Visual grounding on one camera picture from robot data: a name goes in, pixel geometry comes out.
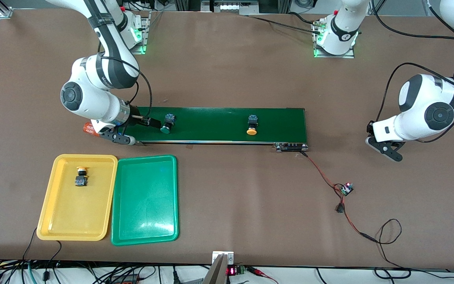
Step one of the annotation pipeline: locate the yellow plastic tray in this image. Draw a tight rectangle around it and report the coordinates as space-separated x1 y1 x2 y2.
36 154 118 241

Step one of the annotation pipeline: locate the thin black table cable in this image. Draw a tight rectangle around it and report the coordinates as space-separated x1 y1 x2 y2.
22 227 38 261
43 240 62 281

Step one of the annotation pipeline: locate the thin black looped cable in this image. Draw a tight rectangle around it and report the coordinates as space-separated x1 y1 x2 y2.
374 219 413 278

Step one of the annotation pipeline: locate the black base power cable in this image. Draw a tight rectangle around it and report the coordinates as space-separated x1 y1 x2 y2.
249 12 322 35

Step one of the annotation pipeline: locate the grey metal mount bar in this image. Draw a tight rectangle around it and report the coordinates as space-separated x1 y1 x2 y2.
203 254 228 284

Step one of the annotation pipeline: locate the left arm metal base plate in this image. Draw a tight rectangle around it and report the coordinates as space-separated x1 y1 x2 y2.
312 19 356 59

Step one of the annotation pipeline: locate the red clip lead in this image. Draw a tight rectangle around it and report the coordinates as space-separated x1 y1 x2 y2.
247 267 279 284

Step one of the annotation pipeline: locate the green mushroom push button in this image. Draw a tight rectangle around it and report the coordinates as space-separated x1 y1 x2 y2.
160 113 177 134

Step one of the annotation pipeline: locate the green conveyor belt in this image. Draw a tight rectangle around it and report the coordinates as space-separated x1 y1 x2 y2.
112 106 309 153

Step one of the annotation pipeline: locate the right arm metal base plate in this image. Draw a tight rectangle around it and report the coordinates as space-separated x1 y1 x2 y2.
105 11 151 55

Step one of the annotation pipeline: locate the green plastic tray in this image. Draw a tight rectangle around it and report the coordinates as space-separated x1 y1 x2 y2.
111 155 179 247

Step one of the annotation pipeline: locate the red and black wire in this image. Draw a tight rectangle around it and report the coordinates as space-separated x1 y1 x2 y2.
299 151 378 243

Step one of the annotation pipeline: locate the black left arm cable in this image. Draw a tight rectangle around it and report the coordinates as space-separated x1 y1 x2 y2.
371 0 454 123

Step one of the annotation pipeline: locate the yellow mushroom push button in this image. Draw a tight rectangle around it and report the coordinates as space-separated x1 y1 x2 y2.
74 166 89 187
246 114 259 136

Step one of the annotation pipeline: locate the silver bracket plate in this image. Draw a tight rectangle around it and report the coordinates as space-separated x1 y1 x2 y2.
212 251 235 265

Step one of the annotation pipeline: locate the silver rack with light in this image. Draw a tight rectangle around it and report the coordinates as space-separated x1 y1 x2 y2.
201 0 260 15

